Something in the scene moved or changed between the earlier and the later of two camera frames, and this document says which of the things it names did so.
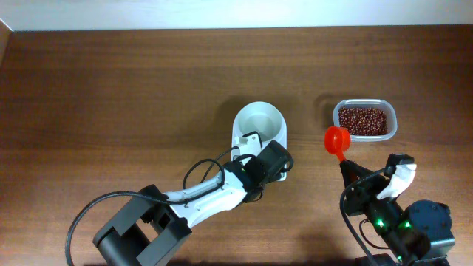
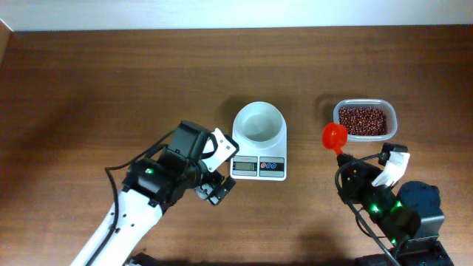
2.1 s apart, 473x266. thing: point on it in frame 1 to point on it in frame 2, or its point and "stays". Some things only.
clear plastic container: (366, 120) stays
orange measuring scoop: (337, 140) stays
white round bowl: (262, 117) stays
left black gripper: (277, 176) to (206, 190)
